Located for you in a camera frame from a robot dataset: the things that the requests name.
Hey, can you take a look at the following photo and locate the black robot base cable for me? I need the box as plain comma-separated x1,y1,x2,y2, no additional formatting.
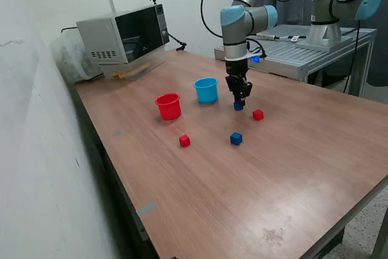
339,18,363,93

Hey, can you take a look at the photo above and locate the light blue plastic bin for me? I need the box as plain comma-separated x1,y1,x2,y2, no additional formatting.
193,77,219,104

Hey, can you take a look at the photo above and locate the long blue tape strip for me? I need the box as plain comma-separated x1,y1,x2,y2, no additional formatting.
136,200,157,217

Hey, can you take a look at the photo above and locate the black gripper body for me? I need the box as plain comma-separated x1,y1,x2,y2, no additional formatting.
225,59,249,79

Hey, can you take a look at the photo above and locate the clear plastic bag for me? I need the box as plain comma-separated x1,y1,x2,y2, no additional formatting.
50,31,104,84

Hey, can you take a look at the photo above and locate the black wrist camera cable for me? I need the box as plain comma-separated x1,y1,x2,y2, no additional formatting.
199,0,318,59

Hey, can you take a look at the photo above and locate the silver microwave oven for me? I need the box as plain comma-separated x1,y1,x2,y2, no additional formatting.
75,4,170,66

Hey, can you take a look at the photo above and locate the silver cylindrical connector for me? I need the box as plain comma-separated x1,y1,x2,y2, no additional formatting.
256,30,281,41

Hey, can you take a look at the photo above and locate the grey curtain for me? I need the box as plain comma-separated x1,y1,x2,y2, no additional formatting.
241,0,388,89

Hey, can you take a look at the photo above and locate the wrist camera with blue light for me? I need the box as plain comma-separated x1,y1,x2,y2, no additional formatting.
247,52,267,65

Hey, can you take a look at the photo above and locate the grey metal robot stand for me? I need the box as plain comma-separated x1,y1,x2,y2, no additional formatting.
213,24,378,98

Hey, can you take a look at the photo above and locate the clear plastic box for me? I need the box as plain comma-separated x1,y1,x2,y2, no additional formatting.
98,45,167,81

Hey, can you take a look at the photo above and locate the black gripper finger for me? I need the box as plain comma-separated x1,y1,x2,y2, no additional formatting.
239,77,253,107
225,75,241,104

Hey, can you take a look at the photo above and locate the red plastic bin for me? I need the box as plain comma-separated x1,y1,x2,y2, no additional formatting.
155,92,182,121

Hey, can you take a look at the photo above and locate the light wooden stick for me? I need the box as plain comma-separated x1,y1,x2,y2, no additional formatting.
112,62,152,79

